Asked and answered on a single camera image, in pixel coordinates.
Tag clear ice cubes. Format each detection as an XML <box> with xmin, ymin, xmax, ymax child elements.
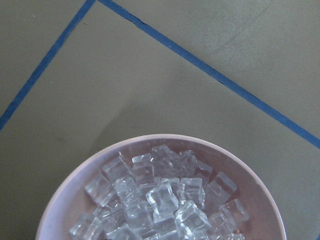
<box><xmin>68</xmin><ymin>145</ymin><xmax>249</xmax><ymax>240</ymax></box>

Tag pink bowl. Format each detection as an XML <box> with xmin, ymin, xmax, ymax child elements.
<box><xmin>35</xmin><ymin>134</ymin><xmax>287</xmax><ymax>240</ymax></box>

